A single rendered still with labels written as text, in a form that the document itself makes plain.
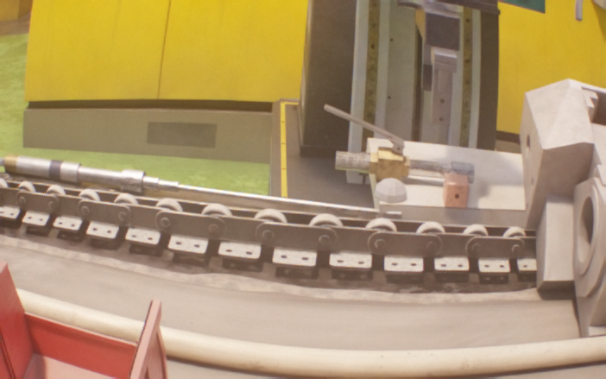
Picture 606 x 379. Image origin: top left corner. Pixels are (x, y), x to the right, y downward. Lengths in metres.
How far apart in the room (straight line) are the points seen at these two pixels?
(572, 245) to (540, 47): 2.20
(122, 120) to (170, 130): 0.22
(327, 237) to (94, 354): 0.43
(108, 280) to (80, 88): 2.38
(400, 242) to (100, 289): 0.38
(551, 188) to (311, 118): 1.50
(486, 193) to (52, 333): 0.69
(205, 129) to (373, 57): 1.13
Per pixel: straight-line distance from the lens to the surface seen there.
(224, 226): 1.15
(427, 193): 1.23
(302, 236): 1.15
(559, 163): 1.10
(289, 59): 3.24
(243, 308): 1.04
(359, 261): 1.15
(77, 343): 0.84
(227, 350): 0.91
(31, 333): 0.87
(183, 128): 3.36
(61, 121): 3.49
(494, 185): 1.29
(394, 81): 2.41
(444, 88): 1.13
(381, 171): 1.23
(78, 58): 3.39
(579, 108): 1.14
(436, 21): 1.12
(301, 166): 2.52
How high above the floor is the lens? 1.28
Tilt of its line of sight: 24 degrees down
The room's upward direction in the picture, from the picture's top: 4 degrees clockwise
